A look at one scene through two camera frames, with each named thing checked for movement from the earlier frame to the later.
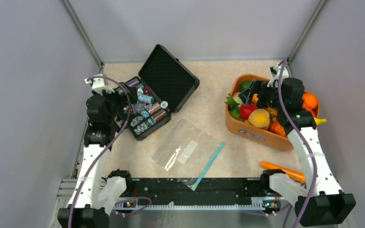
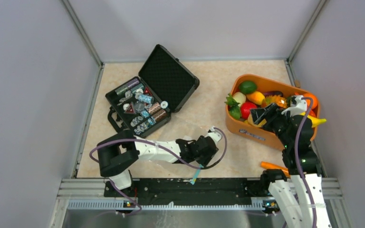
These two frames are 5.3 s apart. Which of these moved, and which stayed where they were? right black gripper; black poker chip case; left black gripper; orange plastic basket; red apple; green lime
Moved: right black gripper; left black gripper
Stayed: black poker chip case; orange plastic basket; red apple; green lime
